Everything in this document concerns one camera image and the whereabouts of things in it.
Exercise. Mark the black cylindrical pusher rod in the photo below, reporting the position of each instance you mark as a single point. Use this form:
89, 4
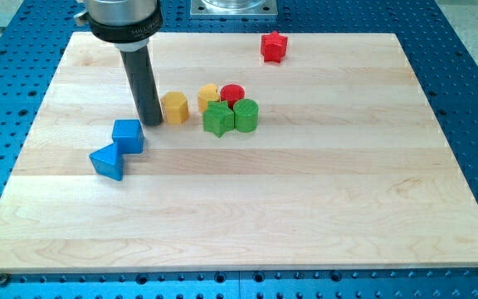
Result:
138, 69

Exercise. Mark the blue cube block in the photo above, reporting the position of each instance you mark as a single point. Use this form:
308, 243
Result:
129, 136

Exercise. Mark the blue triangle block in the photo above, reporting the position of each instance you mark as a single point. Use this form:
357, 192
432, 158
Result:
108, 161

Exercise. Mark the yellow hexagon block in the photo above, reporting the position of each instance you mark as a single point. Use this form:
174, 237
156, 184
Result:
175, 105

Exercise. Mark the yellow heart block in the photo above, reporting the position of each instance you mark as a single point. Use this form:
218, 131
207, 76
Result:
206, 94

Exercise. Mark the green star block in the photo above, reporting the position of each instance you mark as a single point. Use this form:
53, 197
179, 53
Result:
218, 118

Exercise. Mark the red cylinder block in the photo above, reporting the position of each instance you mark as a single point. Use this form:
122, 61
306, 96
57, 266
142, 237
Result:
231, 94

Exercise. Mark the green cylinder block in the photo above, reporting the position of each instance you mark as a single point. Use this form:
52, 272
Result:
246, 115

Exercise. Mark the blue perforated table plate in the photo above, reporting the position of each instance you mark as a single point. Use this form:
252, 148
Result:
34, 40

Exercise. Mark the red star block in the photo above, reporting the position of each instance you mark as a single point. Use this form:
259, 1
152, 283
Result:
273, 47

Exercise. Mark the wooden board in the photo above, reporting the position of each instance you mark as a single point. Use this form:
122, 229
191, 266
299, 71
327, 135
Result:
347, 167

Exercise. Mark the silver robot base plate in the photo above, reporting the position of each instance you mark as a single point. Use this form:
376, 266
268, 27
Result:
240, 8

